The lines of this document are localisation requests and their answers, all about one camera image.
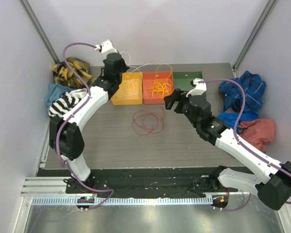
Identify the green plastic bin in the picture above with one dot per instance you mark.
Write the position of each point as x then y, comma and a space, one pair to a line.
182, 80

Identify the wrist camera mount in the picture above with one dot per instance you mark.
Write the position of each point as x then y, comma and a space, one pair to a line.
198, 87
105, 48

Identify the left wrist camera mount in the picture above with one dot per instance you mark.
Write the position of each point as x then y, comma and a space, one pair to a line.
105, 48

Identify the right aluminium frame post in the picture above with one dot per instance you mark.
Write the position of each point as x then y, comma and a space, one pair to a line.
270, 4

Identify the blue plaid cloth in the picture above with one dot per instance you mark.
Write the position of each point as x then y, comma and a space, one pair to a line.
254, 88

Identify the salmon red cloth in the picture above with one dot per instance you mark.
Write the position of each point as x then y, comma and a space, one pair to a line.
258, 133

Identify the teal cloth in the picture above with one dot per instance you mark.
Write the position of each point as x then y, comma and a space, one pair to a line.
55, 91

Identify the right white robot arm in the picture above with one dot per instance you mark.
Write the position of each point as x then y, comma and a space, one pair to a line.
270, 180

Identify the white slotted cable duct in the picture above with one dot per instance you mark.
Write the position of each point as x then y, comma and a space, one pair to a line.
79, 200

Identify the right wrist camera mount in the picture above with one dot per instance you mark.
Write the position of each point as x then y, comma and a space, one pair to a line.
198, 87

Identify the left aluminium frame post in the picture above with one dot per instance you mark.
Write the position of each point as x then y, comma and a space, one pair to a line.
39, 29

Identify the yellow plastic bin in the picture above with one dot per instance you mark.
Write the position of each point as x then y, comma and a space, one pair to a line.
130, 91

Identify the aluminium frame post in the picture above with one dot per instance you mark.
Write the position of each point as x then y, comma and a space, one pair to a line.
39, 29
270, 4

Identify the red plastic bin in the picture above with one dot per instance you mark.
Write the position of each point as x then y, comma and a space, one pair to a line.
156, 86

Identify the bright blue cloth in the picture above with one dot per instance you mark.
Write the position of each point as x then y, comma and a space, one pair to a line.
230, 118

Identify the black white striped cloth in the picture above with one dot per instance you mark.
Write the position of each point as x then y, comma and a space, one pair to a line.
66, 102

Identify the yellow plaid cloth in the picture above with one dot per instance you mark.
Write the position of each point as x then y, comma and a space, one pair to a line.
65, 76

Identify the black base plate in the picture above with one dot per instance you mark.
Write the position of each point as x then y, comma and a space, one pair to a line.
143, 183

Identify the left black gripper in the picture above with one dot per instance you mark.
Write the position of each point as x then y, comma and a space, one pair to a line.
124, 67

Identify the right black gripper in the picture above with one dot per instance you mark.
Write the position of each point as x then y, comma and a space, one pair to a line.
170, 100

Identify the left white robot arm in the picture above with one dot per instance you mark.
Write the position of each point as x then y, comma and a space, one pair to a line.
65, 132

